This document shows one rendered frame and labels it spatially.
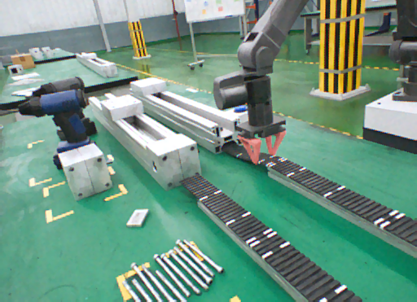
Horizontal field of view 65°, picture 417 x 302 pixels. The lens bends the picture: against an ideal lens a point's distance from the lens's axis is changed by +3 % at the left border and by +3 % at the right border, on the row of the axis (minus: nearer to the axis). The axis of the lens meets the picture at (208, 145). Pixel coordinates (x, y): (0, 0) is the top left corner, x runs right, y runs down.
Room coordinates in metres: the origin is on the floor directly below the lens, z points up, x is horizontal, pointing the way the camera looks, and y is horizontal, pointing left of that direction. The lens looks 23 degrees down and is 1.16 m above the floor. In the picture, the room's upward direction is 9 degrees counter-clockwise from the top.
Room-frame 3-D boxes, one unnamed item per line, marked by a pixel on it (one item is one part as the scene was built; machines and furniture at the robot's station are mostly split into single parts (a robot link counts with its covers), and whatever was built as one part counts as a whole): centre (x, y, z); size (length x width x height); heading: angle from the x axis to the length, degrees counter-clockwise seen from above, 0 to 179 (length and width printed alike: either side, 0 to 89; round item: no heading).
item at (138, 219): (0.56, 0.17, 0.78); 0.05 x 0.03 x 0.01; 168
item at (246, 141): (0.70, -0.12, 0.85); 0.07 x 0.07 x 0.09; 26
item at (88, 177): (0.75, 0.31, 0.83); 0.11 x 0.10 x 0.10; 118
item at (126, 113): (1.13, 0.29, 0.87); 0.16 x 0.11 x 0.07; 26
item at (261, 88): (0.70, -0.12, 0.98); 0.07 x 0.06 x 0.07; 106
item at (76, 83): (1.16, 0.51, 0.89); 0.20 x 0.08 x 0.22; 137
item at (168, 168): (0.73, 0.08, 0.83); 0.12 x 0.09 x 0.10; 116
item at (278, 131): (0.71, -0.14, 0.85); 0.07 x 0.07 x 0.09; 26
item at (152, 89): (1.43, 0.23, 0.87); 0.16 x 0.11 x 0.07; 26
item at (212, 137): (1.21, 0.12, 0.82); 0.80 x 0.10 x 0.09; 26
